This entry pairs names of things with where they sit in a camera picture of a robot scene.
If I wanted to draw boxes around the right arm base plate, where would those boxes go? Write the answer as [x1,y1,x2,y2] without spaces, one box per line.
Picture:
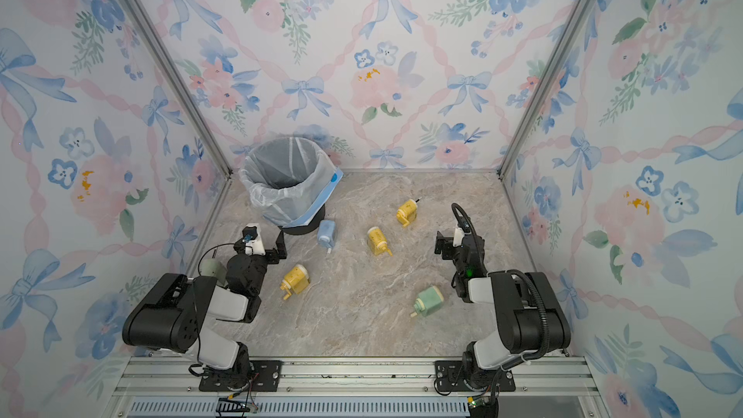
[433,360,516,394]

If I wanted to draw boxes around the clear trash bag blue band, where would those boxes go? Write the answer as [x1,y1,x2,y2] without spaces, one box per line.
[239,137,344,228]

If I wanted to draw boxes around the black trash bin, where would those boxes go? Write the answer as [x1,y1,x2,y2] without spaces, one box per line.
[280,205,326,236]

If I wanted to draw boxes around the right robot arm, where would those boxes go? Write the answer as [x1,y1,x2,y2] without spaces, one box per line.
[435,228,572,394]

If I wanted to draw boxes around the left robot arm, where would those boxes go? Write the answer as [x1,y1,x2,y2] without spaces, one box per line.
[122,226,288,394]

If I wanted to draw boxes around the yellow pencil sharpener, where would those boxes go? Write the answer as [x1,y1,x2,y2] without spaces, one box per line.
[281,264,310,300]
[367,226,393,257]
[396,199,419,228]

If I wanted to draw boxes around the corner aluminium post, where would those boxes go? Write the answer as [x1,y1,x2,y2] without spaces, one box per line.
[121,0,233,178]
[498,0,596,181]

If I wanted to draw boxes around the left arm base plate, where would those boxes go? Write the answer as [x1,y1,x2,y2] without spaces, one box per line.
[199,360,284,393]

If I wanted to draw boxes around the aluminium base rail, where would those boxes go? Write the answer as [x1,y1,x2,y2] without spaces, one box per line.
[104,355,609,417]

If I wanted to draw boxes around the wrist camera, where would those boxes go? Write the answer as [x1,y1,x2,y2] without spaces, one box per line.
[452,226,466,247]
[241,224,266,255]

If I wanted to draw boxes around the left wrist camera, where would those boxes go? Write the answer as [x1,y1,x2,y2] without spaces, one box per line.
[241,224,266,255]

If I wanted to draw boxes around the right corner aluminium post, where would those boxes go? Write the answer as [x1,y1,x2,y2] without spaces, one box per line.
[498,0,596,181]

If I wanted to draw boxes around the green pencil sharpener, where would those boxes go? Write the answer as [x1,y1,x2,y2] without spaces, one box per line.
[199,259,228,288]
[410,286,445,317]

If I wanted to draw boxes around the left corner aluminium post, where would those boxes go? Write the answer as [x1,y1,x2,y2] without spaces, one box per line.
[121,0,233,178]

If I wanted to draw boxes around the blue pencil sharpener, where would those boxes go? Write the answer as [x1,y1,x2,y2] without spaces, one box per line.
[317,220,337,254]

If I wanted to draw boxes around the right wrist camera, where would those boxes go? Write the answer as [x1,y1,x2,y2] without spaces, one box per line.
[452,226,466,247]

